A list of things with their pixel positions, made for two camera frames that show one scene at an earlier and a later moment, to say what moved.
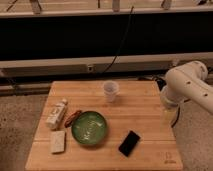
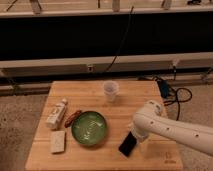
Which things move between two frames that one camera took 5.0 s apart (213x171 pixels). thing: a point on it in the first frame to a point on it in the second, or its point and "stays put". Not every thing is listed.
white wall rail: x=120 y=65 stays put
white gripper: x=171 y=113 to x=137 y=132
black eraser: x=129 y=143 stays put
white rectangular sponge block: x=57 y=141 stays put
